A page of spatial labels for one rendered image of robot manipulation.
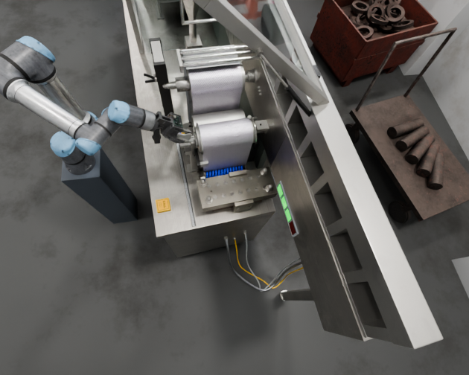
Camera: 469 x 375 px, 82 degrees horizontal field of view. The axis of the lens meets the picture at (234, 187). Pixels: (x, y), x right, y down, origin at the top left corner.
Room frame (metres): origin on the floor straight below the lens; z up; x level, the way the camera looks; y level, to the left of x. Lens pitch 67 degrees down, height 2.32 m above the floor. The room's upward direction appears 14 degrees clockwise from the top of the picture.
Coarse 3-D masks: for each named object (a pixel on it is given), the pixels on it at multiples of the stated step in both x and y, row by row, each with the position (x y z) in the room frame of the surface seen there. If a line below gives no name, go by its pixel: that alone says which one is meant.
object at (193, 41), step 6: (186, 0) 1.28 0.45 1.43; (186, 6) 1.29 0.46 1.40; (192, 6) 1.29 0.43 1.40; (198, 6) 1.32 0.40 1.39; (186, 12) 1.31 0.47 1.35; (192, 12) 1.30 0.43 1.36; (192, 18) 1.31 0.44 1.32; (192, 24) 1.32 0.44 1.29; (192, 30) 1.32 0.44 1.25; (186, 36) 1.35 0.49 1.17; (192, 36) 1.32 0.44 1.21; (198, 36) 1.37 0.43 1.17; (186, 42) 1.30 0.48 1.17; (192, 42) 1.31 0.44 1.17; (198, 42) 1.33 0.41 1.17; (186, 48) 1.30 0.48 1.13; (192, 48) 1.29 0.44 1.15
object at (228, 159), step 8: (224, 152) 0.64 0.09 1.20; (232, 152) 0.66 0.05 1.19; (240, 152) 0.68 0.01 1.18; (248, 152) 0.70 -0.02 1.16; (208, 160) 0.60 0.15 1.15; (216, 160) 0.62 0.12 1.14; (224, 160) 0.64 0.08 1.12; (232, 160) 0.66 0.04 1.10; (240, 160) 0.68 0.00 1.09; (208, 168) 0.61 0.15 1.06; (216, 168) 0.62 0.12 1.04; (224, 168) 0.64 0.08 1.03
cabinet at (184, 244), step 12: (264, 216) 0.50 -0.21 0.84; (204, 228) 0.34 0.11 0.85; (216, 228) 0.37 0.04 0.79; (228, 228) 0.41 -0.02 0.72; (240, 228) 0.45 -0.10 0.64; (252, 228) 0.49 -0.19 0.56; (168, 240) 0.25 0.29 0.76; (180, 240) 0.27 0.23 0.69; (192, 240) 0.31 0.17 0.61; (204, 240) 0.34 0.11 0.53; (216, 240) 0.38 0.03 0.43; (228, 240) 0.42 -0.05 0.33; (240, 240) 0.47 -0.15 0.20; (180, 252) 0.26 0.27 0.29; (192, 252) 0.30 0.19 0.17
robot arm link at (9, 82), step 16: (0, 64) 0.57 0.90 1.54; (0, 80) 0.52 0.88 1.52; (16, 80) 0.54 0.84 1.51; (16, 96) 0.49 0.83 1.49; (32, 96) 0.50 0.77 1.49; (48, 112) 0.46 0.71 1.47; (64, 112) 0.48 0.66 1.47; (64, 128) 0.43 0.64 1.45; (80, 128) 0.45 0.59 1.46; (96, 128) 0.46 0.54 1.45; (80, 144) 0.39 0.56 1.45; (96, 144) 0.41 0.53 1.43
